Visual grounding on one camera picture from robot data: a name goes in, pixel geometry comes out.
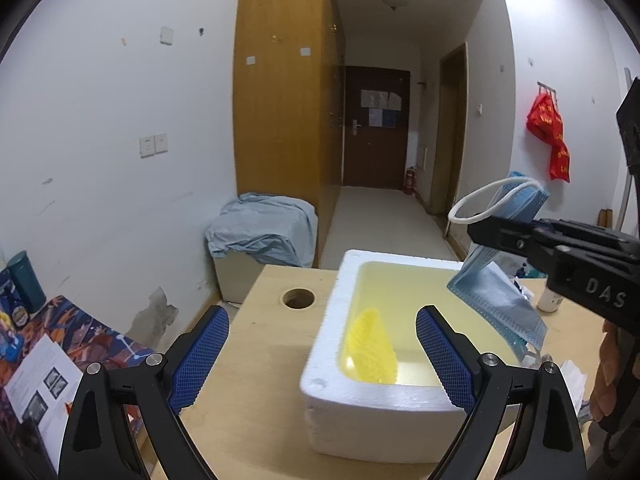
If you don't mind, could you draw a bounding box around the person's right hand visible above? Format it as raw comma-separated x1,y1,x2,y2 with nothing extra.
589,319,624,423

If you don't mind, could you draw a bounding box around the red hanging bag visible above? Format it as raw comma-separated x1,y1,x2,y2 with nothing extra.
526,91,572,183

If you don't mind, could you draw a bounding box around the white paper notice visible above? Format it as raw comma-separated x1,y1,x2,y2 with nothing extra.
361,90,403,110

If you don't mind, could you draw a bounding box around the white foam box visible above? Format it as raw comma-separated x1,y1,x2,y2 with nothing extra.
299,249,526,463

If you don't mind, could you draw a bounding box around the dark brown door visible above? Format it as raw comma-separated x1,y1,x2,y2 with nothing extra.
343,66,412,191

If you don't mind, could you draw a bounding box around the colourful printed blanket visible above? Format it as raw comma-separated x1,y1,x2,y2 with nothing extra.
0,295,166,480

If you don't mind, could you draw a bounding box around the teal bottle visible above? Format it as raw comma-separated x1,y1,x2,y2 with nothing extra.
6,251,47,313

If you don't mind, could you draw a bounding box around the brown side door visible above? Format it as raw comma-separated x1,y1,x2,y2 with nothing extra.
439,42,469,216

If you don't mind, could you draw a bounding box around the beige cabinet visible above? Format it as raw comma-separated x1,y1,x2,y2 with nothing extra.
215,250,266,306

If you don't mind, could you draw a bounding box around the white metal bed frame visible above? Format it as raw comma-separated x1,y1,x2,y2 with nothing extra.
616,170,635,233

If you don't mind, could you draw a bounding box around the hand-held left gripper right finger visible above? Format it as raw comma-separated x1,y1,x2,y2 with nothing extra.
415,305,587,480

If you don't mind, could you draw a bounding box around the white plastic packet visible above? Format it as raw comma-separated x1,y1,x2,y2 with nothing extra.
555,360,591,416

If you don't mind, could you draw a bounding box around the wooden wardrobe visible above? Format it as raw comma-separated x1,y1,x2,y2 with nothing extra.
232,0,346,268

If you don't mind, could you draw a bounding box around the blue printed box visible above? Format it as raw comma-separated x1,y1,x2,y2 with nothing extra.
0,266,31,358

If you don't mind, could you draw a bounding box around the blue face mask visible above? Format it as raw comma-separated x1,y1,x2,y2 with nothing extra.
447,172,551,351

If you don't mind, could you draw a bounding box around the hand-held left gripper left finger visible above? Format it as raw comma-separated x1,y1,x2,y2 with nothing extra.
59,304,231,480

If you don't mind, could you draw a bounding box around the white paper booklet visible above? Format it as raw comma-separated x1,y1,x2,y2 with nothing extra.
4,335,83,476

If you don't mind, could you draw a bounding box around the small white bottle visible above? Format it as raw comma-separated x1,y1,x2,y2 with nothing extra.
536,287,565,313

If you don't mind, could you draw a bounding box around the yellow mesh sponge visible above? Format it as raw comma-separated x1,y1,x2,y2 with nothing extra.
340,307,399,385

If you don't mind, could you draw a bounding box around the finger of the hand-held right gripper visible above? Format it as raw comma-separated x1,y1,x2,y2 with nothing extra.
467,214,551,272

